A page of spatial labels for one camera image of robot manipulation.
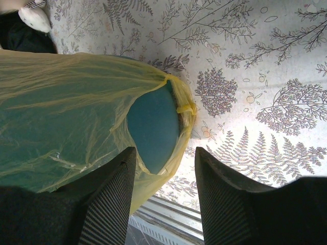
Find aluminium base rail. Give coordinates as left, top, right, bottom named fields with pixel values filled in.
left=125, top=196, right=204, bottom=245

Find yellow plastic trash bag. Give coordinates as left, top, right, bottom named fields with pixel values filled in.
left=1, top=50, right=197, bottom=212

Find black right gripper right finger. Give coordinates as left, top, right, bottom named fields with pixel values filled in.
left=195, top=147, right=326, bottom=244

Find black cloth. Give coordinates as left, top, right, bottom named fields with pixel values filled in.
left=1, top=12, right=57, bottom=54

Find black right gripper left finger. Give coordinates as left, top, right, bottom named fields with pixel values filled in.
left=1, top=147, right=136, bottom=244

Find white fluffy plush lamb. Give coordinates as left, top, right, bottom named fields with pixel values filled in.
left=18, top=0, right=51, bottom=33

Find teal plastic trash bin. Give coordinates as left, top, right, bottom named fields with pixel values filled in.
left=127, top=81, right=180, bottom=174

